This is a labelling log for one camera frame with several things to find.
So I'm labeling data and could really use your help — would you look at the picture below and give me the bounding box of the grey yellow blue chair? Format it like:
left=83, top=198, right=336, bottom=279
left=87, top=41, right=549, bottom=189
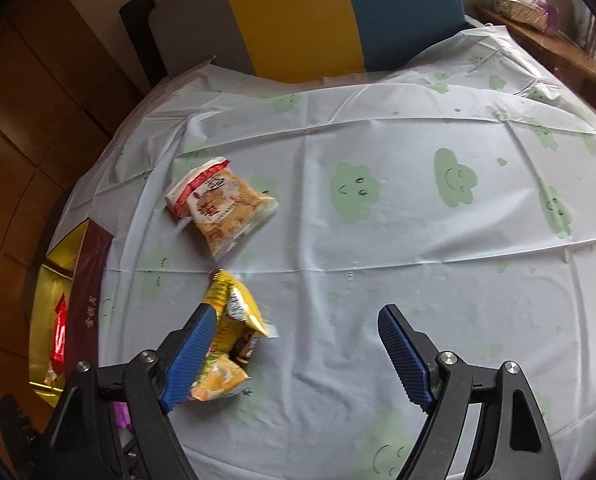
left=119, top=0, right=471, bottom=86

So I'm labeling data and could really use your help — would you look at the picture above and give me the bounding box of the woven tissue basket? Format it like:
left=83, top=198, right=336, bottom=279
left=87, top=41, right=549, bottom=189
left=490, top=0, right=551, bottom=31

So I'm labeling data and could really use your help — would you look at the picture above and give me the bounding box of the white cloud-print tablecloth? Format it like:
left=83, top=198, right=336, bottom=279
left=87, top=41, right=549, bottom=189
left=43, top=25, right=596, bottom=480

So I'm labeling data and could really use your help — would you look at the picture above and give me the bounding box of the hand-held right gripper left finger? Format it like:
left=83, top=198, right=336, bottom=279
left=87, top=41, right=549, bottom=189
left=43, top=304, right=219, bottom=480

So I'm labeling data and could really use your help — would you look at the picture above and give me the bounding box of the gold and maroon gift box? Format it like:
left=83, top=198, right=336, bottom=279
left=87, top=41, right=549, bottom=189
left=25, top=220, right=114, bottom=396

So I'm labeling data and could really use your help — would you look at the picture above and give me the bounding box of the red-white-end cracker packet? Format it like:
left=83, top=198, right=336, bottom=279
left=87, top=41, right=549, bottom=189
left=165, top=157, right=279, bottom=261

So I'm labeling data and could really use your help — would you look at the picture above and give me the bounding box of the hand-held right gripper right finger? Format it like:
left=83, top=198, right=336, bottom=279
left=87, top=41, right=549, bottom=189
left=377, top=304, right=561, bottom=480

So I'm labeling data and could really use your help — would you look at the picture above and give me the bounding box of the wooden shelf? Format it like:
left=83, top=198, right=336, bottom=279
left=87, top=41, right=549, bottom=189
left=473, top=2, right=596, bottom=111

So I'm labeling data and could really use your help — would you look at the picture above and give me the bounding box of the shiny red snack packet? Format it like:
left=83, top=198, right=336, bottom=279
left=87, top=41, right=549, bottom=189
left=50, top=294, right=70, bottom=367

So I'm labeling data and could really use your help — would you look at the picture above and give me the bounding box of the yellow snack packet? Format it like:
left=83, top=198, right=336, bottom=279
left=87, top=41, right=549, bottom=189
left=188, top=269, right=279, bottom=402

